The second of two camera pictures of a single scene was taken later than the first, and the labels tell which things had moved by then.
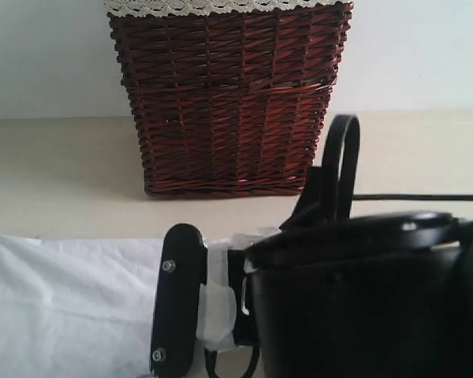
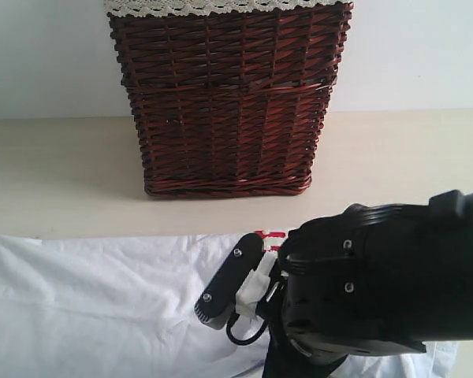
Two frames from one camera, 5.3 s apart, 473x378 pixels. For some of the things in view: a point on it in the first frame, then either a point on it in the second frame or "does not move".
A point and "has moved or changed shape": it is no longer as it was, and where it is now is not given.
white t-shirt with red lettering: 70,308 has moved or changed shape
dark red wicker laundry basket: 232,104 does not move
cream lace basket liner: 144,8 does not move
